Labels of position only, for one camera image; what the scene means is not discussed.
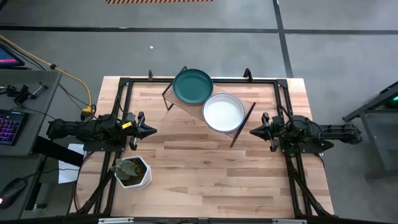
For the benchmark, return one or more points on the dark metal cart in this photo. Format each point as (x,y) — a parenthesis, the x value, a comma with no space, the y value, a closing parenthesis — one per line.
(377,124)

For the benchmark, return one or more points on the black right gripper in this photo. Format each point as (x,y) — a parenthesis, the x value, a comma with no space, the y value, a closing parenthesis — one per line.
(278,130)

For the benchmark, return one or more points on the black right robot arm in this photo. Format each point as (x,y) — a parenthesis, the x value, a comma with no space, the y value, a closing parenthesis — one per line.
(326,132)

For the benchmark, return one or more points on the grey desk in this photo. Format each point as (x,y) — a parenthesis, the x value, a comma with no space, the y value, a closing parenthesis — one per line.
(31,93)

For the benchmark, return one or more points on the black aluminium table frame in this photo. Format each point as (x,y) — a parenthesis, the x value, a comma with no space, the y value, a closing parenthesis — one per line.
(143,81)

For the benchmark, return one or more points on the black computer mouse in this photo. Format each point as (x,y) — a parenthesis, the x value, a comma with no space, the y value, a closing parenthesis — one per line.
(12,191)

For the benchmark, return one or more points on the black clamp tool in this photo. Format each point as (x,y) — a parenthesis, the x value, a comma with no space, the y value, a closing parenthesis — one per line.
(23,93)

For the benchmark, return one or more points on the computer screen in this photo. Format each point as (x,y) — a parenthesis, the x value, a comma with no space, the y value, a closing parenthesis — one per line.
(7,57)

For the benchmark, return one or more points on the blue plate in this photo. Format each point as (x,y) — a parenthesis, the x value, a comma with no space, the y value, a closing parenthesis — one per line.
(203,113)

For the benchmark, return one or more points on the white hexagonal plant pot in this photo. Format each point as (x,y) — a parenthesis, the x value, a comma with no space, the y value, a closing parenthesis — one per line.
(145,182)

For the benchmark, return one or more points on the wooden shelf with black legs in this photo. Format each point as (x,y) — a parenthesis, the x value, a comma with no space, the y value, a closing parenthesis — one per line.
(194,109)

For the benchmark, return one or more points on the green succulent plant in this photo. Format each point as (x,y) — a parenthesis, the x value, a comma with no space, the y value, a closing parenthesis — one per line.
(124,169)

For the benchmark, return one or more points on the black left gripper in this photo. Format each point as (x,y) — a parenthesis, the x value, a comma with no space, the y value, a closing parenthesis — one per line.
(132,127)

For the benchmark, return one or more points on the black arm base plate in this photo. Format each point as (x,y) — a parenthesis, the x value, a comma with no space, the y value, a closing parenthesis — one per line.
(298,150)
(102,147)

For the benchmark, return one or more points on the dark green plate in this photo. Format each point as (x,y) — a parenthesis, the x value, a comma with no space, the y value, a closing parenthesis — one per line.
(192,87)

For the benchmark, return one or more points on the silver metal bracket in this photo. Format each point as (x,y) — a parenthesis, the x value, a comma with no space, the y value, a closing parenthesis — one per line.
(115,220)
(289,221)

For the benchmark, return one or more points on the black flat bar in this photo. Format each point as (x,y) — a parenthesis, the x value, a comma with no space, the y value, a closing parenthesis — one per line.
(57,151)

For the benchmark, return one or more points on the backlit keyboard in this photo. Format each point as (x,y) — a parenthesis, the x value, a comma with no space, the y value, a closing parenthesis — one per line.
(9,127)

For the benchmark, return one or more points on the white paper sheet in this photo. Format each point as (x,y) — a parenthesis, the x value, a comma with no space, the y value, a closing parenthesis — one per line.
(66,174)

